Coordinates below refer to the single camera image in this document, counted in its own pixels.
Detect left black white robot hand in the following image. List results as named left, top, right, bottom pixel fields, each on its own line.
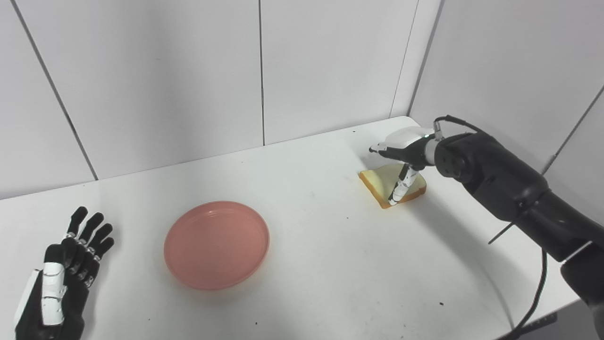
left=14, top=206, right=115, bottom=340

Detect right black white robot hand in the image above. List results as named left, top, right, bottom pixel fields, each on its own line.
left=369, top=127, right=436, bottom=207

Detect pink round plate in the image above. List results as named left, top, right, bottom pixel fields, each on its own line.
left=164, top=201, right=270, bottom=291

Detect slice of white bread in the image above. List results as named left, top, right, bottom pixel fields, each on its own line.
left=359, top=164, right=427, bottom=209

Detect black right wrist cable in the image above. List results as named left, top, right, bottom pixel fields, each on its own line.
left=433, top=115, right=549, bottom=340

